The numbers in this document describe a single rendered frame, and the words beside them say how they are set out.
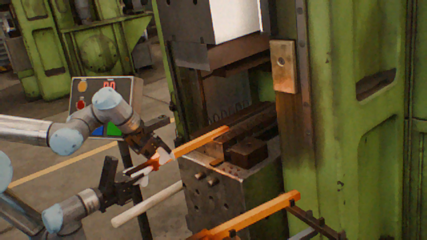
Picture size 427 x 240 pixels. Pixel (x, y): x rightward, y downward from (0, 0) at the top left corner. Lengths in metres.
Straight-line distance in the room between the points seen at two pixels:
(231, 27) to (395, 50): 0.58
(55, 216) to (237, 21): 0.83
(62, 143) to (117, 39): 5.26
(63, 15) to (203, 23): 4.91
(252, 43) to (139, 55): 5.48
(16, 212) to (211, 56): 0.76
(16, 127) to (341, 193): 1.01
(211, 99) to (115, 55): 4.71
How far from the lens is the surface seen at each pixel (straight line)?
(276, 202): 1.24
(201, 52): 1.43
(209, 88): 1.78
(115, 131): 1.84
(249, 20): 1.47
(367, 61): 1.52
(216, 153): 1.57
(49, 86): 6.38
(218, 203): 1.60
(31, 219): 1.40
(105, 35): 6.41
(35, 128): 1.26
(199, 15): 1.40
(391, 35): 1.59
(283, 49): 1.33
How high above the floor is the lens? 1.64
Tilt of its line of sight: 22 degrees down
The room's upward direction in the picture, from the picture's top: 9 degrees counter-clockwise
